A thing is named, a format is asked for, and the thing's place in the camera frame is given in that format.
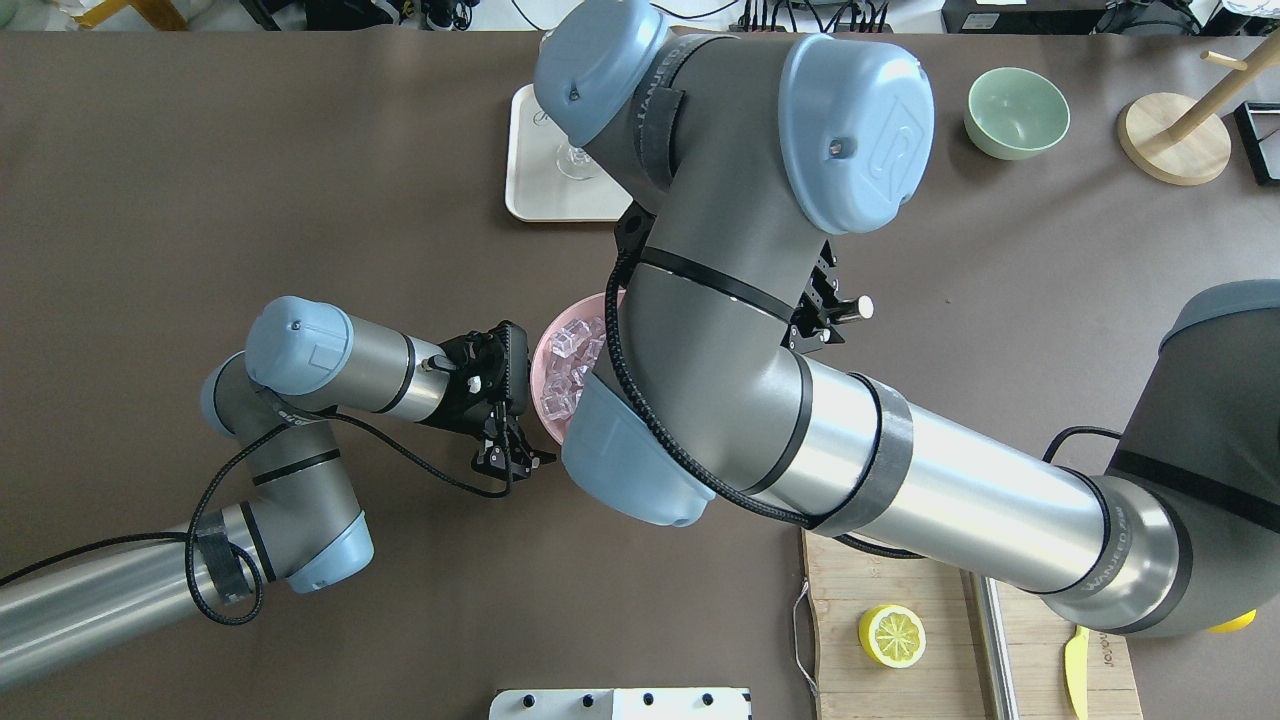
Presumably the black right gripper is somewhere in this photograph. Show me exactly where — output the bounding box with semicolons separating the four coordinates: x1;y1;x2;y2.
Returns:
788;241;846;354

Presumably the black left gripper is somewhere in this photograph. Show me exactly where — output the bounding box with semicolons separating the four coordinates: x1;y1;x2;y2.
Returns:
421;320;557;477

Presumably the steel ice scoop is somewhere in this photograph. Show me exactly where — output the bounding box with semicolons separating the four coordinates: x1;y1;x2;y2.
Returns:
828;295;876;325

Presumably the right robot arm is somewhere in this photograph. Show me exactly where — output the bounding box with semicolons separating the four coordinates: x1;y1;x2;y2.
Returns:
534;1;1277;637

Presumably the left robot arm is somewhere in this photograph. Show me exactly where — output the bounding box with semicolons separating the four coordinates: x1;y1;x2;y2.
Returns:
3;296;556;691

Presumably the clear ice cubes pile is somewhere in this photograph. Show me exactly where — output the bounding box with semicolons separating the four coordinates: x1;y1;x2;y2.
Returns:
538;315;605;423

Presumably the wooden cup tree stand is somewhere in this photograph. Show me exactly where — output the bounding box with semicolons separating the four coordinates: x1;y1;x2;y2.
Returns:
1115;32;1279;187

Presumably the pink bowl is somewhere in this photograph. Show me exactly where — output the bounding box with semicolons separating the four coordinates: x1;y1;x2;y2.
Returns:
530;293;607;445

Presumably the wooden cutting board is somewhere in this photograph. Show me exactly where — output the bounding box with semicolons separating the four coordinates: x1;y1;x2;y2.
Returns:
792;528;1143;720

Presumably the cream rabbit tray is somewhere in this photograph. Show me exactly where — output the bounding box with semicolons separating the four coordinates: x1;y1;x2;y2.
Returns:
504;85;632;223

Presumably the green bowl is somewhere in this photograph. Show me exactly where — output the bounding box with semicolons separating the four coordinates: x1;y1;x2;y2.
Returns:
964;67;1071;161

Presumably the clear wine glass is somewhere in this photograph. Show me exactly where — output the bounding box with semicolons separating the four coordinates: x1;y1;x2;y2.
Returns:
534;110;603;182

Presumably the half lemon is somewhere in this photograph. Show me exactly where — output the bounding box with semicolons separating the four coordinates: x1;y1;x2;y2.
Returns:
858;603;927;669

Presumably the steel muddler black tip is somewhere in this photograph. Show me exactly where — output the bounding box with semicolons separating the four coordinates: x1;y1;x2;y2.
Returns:
965;573;1021;719

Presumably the yellow plastic knife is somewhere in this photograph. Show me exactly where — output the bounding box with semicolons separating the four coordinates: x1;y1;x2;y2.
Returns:
1062;625;1091;720

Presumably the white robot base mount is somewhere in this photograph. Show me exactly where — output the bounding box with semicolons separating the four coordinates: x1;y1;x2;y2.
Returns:
488;687;755;719

